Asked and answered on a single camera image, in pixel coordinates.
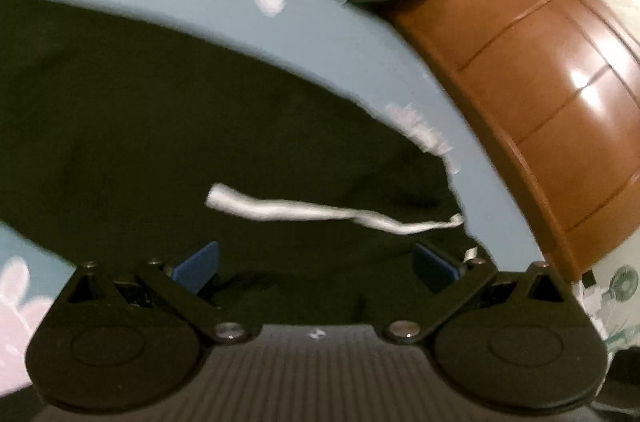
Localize black drawstring pants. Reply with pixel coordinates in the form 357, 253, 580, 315
1, 0, 475, 324

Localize white patterned fan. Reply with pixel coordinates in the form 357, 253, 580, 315
572, 265, 639, 355

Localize wooden headboard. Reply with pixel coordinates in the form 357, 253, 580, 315
380, 0, 639, 281

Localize teal patterned bed sheet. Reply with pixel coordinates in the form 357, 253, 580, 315
0, 0, 547, 398

